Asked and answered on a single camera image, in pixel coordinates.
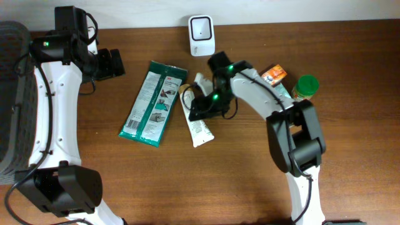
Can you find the orange tissue pack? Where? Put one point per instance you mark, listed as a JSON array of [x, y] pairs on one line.
[[274, 75]]

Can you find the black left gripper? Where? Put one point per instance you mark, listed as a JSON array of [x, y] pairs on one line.
[[104, 64]]

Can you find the green lid jar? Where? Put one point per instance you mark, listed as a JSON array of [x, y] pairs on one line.
[[305, 88]]

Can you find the white tube gold cap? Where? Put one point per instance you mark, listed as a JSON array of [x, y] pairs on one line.
[[200, 133]]

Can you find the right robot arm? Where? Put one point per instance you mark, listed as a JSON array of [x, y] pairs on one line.
[[294, 135]]

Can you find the teal tissue pack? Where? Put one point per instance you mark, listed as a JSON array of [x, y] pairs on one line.
[[282, 91]]

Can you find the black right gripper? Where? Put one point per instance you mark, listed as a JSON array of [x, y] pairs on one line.
[[200, 108]]

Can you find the grey plastic basket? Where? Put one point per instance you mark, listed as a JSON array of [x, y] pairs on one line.
[[19, 100]]

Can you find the green wipes package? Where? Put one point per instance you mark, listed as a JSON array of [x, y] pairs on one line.
[[151, 110]]

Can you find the white barcode scanner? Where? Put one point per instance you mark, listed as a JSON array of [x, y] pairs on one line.
[[201, 35]]

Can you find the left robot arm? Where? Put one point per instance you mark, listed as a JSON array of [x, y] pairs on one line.
[[55, 181]]

